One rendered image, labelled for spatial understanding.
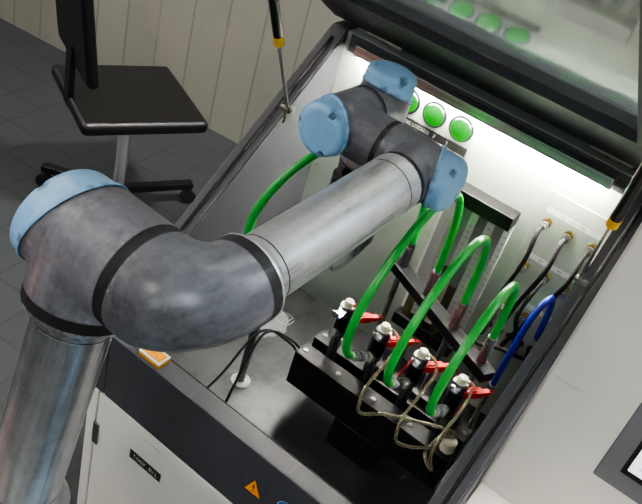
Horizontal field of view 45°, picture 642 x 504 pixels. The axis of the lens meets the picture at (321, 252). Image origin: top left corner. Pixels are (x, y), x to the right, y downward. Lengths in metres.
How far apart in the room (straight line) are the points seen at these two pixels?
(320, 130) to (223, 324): 0.36
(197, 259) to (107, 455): 1.01
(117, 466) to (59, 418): 0.80
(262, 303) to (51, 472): 0.34
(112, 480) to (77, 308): 0.98
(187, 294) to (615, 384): 0.76
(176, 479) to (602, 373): 0.79
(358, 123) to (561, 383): 0.55
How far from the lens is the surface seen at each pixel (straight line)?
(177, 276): 0.69
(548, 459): 1.33
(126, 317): 0.70
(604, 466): 1.31
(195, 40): 4.05
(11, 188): 3.49
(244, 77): 3.93
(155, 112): 3.03
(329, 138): 0.98
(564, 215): 1.45
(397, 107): 1.08
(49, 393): 0.85
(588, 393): 1.28
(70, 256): 0.74
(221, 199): 1.47
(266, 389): 1.58
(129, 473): 1.65
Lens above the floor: 1.96
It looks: 35 degrees down
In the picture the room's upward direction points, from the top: 18 degrees clockwise
